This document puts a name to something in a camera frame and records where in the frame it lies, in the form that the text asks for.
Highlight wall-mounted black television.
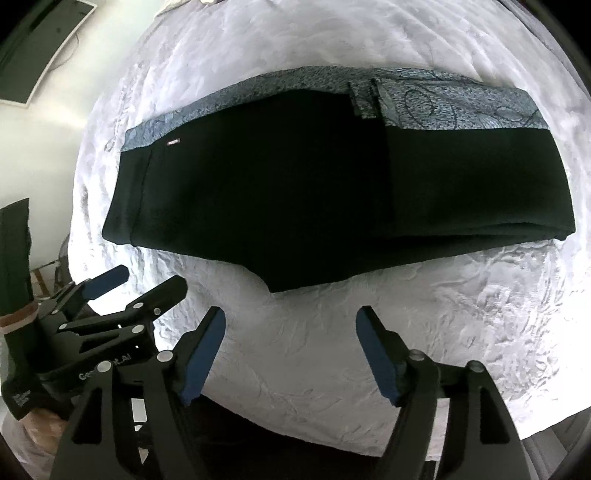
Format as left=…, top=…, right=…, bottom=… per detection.
left=1, top=0, right=97, bottom=107

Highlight operator left hand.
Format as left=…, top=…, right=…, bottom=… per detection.
left=20, top=408, right=67, bottom=445

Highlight black pants with patterned trim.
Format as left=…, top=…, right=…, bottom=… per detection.
left=102, top=66, right=575, bottom=293

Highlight lavender embossed bedspread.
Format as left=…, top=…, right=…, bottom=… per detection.
left=68, top=1, right=590, bottom=455

